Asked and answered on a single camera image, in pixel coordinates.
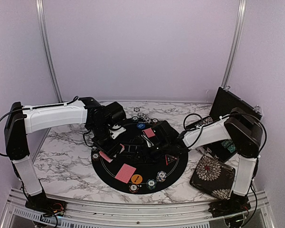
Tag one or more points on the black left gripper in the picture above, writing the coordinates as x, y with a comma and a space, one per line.
109, 150

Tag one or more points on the red triangular marker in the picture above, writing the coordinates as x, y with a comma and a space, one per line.
170, 159

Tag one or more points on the red card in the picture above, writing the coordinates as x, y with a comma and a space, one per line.
149, 133
125, 173

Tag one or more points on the red black hundred chip stack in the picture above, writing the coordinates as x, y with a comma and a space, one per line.
154, 121

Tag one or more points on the blue small blind button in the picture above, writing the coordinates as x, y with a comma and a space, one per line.
141, 125

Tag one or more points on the blue orange chip stack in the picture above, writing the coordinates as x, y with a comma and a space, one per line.
161, 176

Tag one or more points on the red playing card deck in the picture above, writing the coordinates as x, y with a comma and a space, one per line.
105, 157

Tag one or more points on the red poker chip stack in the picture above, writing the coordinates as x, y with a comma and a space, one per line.
95, 156

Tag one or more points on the orange big blind button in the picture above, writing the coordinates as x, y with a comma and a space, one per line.
136, 179

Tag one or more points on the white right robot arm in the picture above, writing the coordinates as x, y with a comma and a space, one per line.
246, 168

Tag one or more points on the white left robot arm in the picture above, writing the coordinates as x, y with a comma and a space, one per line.
24, 120

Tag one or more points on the blue orange chips on marble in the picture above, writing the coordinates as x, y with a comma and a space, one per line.
144, 118

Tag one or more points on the round black poker mat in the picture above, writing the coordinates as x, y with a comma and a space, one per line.
148, 169

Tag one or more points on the floral fabric pouch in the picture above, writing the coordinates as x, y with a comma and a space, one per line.
213, 178

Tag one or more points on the black poker chip case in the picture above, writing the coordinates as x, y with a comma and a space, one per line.
242, 123

